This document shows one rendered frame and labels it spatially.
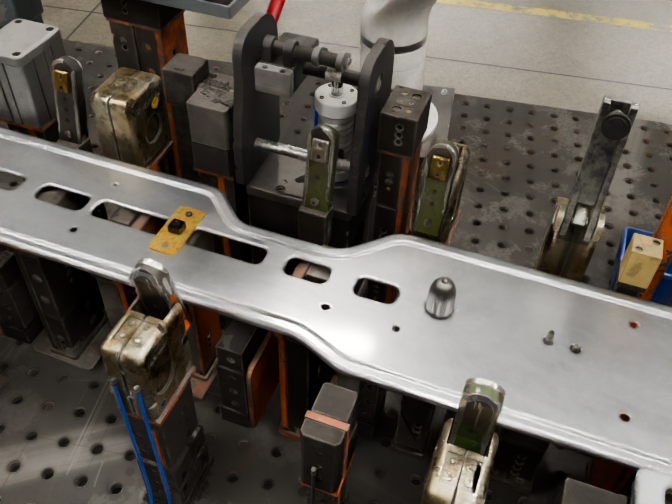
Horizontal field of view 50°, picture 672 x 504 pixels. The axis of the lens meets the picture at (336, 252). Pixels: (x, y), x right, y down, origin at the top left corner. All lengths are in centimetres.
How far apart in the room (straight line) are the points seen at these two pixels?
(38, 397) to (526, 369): 72
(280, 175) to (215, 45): 230
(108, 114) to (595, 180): 63
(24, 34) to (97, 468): 62
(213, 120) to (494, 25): 270
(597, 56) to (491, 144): 194
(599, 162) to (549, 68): 249
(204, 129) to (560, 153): 86
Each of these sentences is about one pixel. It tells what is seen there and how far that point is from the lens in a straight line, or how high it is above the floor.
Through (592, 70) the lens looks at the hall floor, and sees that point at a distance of 339.
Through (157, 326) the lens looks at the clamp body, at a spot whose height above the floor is 104.
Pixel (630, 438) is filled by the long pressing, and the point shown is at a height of 100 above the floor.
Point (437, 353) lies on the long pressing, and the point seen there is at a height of 100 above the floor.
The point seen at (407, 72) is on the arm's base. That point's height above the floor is 94.
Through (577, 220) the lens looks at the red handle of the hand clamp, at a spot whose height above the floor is 107.
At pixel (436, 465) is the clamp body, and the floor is 104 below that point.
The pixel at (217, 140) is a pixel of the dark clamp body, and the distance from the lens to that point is 102.
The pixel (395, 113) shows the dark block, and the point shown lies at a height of 112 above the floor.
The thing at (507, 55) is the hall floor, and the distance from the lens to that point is 338.
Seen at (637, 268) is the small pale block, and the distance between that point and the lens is 90.
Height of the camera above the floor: 164
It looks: 46 degrees down
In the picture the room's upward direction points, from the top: 3 degrees clockwise
